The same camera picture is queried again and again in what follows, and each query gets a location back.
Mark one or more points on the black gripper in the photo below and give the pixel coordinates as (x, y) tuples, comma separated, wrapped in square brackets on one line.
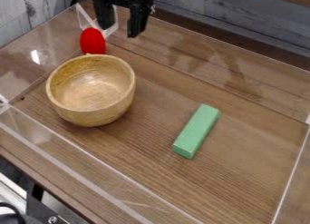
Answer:
[(140, 9)]

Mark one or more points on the red strawberry toy green leaf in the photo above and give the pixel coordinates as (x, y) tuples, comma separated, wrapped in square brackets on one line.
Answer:
[(92, 42)]

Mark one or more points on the wooden bowl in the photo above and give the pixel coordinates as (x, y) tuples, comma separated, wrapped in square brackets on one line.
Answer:
[(91, 89)]

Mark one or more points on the green rectangular block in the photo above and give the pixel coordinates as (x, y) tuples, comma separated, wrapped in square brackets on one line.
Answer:
[(195, 131)]

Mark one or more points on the clear acrylic corner bracket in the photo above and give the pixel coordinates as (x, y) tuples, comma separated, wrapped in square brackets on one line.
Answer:
[(87, 22)]

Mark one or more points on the black metal table bracket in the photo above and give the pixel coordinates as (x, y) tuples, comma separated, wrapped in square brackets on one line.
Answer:
[(40, 211)]

